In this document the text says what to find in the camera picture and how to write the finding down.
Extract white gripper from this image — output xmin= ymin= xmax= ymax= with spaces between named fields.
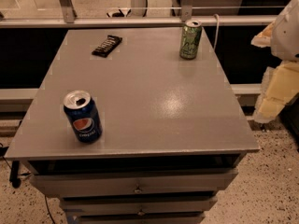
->
xmin=251 ymin=0 xmax=299 ymax=123

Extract green soda can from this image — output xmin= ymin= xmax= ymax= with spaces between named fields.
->
xmin=179 ymin=20 xmax=202 ymax=60

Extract black rxbar chocolate bar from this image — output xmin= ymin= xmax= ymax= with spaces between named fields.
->
xmin=92 ymin=35 xmax=122 ymax=58

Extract blue pepsi can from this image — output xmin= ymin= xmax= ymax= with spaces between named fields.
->
xmin=64 ymin=91 xmax=103 ymax=144

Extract grey drawer cabinet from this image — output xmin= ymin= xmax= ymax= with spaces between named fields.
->
xmin=7 ymin=28 xmax=259 ymax=224

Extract middle cabinet drawer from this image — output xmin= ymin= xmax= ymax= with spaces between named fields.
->
xmin=61 ymin=196 xmax=217 ymax=216

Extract white cable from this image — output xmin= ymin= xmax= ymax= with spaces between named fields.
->
xmin=212 ymin=13 xmax=221 ymax=52

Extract metal railing frame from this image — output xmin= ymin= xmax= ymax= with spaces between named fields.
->
xmin=0 ymin=0 xmax=291 ymax=28

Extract black floor cable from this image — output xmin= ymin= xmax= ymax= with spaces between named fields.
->
xmin=0 ymin=142 xmax=57 ymax=224

